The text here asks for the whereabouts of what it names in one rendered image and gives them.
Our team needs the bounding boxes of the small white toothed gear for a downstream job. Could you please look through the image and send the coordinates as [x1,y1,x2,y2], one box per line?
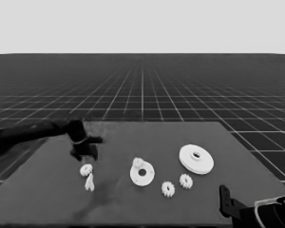
[161,180,176,199]
[179,173,194,190]
[131,157,144,169]
[79,163,94,178]

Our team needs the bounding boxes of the large thick white disc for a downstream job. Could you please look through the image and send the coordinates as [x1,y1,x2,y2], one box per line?
[179,143,215,176]

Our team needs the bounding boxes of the small white T-shaped piece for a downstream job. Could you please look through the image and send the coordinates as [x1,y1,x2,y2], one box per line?
[84,173,96,192]

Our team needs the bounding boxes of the white round carrier with pins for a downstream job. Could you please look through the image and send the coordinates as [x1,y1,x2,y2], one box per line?
[129,160,156,187]

